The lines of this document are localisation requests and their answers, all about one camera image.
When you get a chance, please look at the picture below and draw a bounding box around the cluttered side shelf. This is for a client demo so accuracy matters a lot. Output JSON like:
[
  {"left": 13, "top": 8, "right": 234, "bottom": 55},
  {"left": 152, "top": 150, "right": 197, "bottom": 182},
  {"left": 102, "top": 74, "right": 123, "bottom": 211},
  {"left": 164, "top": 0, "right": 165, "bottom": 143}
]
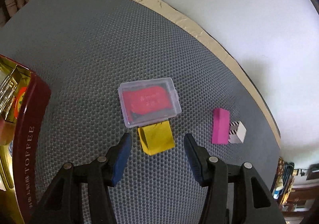
[{"left": 271, "top": 158, "right": 318, "bottom": 223}]

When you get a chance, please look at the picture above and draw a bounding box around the red toffee tin gold interior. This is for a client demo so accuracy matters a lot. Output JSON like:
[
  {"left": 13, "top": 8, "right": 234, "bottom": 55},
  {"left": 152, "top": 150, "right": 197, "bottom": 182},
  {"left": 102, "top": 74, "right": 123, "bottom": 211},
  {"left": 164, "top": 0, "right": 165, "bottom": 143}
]
[{"left": 1, "top": 56, "right": 51, "bottom": 223}]

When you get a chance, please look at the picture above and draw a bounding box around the white black zigzag cube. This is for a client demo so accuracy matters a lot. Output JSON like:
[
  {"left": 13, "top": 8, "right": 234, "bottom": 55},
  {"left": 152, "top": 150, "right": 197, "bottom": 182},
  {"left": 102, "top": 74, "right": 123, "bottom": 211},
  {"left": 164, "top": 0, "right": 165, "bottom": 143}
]
[{"left": 228, "top": 121, "right": 247, "bottom": 144}]

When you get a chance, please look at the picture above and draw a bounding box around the pink block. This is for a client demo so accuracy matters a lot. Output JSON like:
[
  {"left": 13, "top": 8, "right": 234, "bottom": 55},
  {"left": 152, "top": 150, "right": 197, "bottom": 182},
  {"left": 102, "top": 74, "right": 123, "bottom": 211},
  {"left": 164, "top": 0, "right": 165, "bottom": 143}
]
[{"left": 211, "top": 108, "right": 230, "bottom": 145}]

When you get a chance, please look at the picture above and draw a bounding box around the yellow cube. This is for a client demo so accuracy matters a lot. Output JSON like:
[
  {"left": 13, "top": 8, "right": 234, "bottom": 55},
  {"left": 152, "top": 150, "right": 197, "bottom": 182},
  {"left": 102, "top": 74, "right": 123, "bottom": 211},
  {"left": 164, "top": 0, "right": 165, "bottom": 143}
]
[{"left": 137, "top": 120, "right": 175, "bottom": 156}]

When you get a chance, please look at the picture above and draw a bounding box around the clear case with red card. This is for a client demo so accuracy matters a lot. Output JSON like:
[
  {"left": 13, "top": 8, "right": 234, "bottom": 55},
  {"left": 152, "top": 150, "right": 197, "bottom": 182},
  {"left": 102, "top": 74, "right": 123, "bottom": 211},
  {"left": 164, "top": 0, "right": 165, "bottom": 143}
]
[{"left": 118, "top": 77, "right": 182, "bottom": 129}]

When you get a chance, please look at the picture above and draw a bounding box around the grey mesh mat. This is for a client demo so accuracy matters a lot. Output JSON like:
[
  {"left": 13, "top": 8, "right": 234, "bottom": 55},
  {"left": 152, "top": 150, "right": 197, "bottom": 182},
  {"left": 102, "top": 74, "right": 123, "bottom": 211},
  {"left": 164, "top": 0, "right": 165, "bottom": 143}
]
[{"left": 1, "top": 0, "right": 280, "bottom": 223}]

